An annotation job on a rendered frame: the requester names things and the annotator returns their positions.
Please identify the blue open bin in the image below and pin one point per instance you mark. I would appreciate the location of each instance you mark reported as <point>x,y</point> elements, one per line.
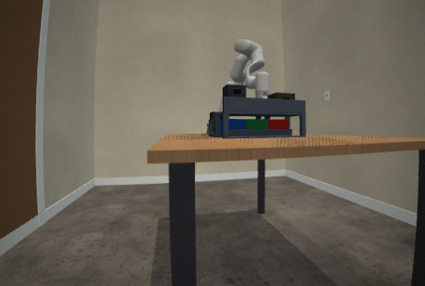
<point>234,124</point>

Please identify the grey metal shelf rack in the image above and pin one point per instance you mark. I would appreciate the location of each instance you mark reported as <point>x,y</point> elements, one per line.
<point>258,107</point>

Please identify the green open bin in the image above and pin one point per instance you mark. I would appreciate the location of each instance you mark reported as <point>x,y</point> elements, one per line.
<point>256,123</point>

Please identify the red bin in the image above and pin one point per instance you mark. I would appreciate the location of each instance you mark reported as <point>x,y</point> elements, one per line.
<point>278,124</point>

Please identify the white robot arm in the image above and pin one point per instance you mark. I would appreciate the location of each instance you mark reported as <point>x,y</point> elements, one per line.
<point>260,82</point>

